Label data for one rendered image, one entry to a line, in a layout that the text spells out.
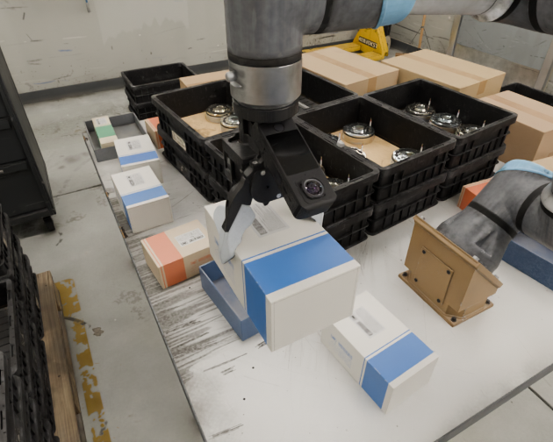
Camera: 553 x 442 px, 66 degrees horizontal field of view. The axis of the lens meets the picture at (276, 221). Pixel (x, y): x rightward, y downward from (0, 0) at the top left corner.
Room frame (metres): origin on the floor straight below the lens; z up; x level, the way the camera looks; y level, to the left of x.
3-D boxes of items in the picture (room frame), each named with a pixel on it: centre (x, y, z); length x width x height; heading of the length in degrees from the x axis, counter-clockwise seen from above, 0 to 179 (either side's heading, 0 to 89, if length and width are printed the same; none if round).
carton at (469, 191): (1.03, -0.65, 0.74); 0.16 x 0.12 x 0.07; 23
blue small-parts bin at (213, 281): (0.70, 0.07, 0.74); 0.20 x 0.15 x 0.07; 34
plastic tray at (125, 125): (1.51, 0.62, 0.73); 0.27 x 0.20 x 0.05; 27
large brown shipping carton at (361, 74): (1.83, -0.27, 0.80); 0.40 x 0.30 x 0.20; 36
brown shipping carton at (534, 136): (1.45, -0.89, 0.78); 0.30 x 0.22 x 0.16; 30
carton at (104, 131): (1.49, 0.65, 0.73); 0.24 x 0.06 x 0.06; 26
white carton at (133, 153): (1.28, 0.48, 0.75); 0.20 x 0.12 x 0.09; 24
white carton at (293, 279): (0.42, 0.00, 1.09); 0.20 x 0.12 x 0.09; 28
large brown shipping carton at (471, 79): (1.79, -0.69, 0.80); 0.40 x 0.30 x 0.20; 36
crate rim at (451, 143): (1.16, -0.28, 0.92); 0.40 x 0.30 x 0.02; 34
